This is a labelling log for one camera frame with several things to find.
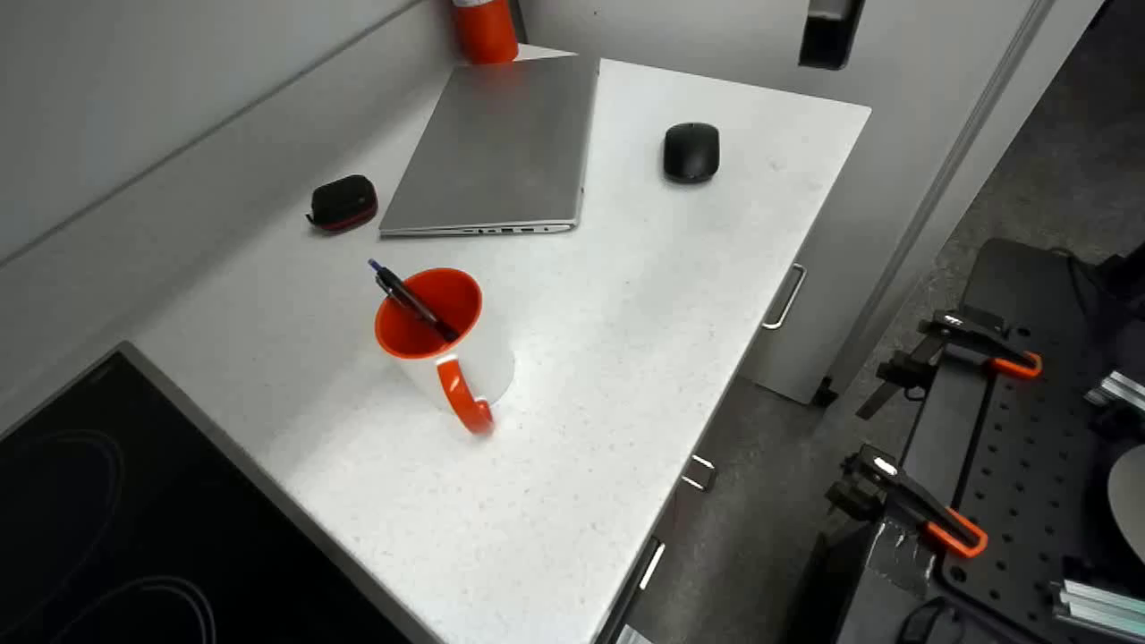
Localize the black pen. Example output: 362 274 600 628
363 254 464 348

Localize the silver drawer handle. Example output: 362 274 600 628
757 257 812 336

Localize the black clamp orange handle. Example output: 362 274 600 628
827 445 993 566
850 306 1049 422

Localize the grey closed laptop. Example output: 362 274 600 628
375 54 603 242

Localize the black computer mouse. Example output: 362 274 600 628
662 118 726 188

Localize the black earbuds case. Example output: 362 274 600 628
304 172 383 241

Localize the white mug orange inside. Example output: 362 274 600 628
371 265 518 439

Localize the black wall box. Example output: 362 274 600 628
794 0 870 71

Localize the grey round robot base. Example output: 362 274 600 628
1102 439 1145 566

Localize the aluminium extrusion bar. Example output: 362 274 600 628
1050 577 1145 644
1083 364 1145 418

